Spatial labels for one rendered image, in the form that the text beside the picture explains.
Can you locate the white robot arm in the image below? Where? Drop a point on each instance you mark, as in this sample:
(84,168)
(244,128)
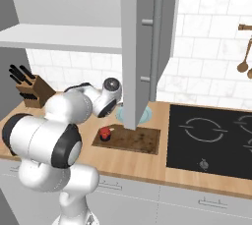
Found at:
(42,137)

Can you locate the red lidded jam jar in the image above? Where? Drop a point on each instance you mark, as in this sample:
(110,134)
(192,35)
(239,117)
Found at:
(105,133)

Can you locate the brown wooden cutting board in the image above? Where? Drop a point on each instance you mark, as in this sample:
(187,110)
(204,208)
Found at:
(133,139)

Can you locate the grey open cabinet door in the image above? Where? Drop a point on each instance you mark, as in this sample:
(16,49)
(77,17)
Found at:
(136,48)

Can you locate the light blue plate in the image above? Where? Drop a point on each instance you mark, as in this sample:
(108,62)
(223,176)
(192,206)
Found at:
(146,115)

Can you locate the wooden knife block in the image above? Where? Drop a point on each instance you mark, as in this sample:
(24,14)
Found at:
(34,89)

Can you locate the black hob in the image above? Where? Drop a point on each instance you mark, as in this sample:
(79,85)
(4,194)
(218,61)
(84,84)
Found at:
(210,142)

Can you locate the grey drawer front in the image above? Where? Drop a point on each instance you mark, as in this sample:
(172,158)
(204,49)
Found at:
(10,176)
(205,211)
(126,199)

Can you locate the hanging wooden spoon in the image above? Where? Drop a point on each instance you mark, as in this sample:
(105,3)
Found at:
(250,72)
(243,62)

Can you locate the grey wall cabinet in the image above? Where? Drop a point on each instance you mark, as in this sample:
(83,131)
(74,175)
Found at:
(62,12)

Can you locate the wooden utensil rail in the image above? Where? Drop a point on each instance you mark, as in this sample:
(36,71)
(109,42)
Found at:
(245,27)

